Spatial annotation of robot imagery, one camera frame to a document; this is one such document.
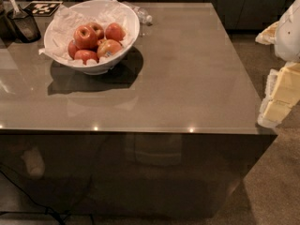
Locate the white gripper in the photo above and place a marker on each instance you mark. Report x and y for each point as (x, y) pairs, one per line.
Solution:
(289, 35)

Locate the large top red apple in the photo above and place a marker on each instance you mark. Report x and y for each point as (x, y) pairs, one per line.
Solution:
(85, 37)

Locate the red apple back right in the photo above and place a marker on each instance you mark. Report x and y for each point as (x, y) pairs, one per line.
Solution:
(115, 31)

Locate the red yellow apple with sticker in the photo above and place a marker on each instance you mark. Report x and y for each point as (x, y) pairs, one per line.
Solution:
(108, 47)

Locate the red apple back middle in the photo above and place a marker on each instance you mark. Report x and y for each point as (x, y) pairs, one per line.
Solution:
(97, 28)

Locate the white ceramic bowl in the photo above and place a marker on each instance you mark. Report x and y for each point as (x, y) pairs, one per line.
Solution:
(103, 67)

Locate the red apple front left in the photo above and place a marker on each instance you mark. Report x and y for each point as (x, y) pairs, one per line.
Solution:
(85, 55)

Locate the red apple far left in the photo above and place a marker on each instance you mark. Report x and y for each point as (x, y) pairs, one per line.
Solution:
(72, 49)

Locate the clear plastic water bottle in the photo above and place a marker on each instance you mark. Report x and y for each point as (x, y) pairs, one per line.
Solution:
(143, 15)

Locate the black white fiducial marker card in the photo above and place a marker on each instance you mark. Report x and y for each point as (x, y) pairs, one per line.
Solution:
(43, 8)

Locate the dark glass cup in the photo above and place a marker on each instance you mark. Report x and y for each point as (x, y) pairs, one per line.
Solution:
(24, 25)

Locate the white handled utensil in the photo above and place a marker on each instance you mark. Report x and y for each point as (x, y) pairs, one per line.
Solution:
(18, 12)

